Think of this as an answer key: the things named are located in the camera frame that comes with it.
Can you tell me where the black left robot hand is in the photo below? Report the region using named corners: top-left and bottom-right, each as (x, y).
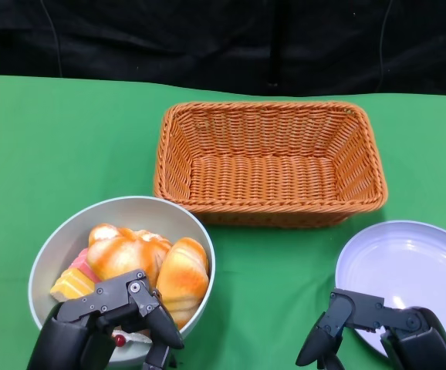
top-left (28, 269), bottom-right (185, 370)

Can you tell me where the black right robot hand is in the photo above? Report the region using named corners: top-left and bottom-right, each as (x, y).
top-left (295, 288), bottom-right (446, 370)

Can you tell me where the yellow layered cake slice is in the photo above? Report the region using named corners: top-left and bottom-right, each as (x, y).
top-left (49, 267), bottom-right (96, 302)

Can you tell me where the salmon pink cake slice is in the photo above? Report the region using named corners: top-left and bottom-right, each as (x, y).
top-left (67, 247), bottom-right (104, 283)

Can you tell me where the large twisted bread roll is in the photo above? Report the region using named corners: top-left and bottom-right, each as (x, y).
top-left (86, 224), bottom-right (172, 288)

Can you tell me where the oval glazed bread roll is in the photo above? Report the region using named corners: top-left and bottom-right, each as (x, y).
top-left (156, 237), bottom-right (211, 331)

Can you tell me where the pale green bowl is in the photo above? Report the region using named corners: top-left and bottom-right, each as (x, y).
top-left (28, 196), bottom-right (216, 367)

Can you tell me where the lavender plate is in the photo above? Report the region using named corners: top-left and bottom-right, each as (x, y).
top-left (334, 220), bottom-right (446, 359)

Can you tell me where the orange wicker basket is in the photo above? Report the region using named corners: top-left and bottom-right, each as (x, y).
top-left (153, 100), bottom-right (389, 229)

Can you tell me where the green table cloth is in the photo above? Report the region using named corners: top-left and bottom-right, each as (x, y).
top-left (0, 72), bottom-right (446, 370)

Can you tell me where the black backdrop curtain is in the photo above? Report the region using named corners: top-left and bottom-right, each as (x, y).
top-left (0, 0), bottom-right (446, 97)

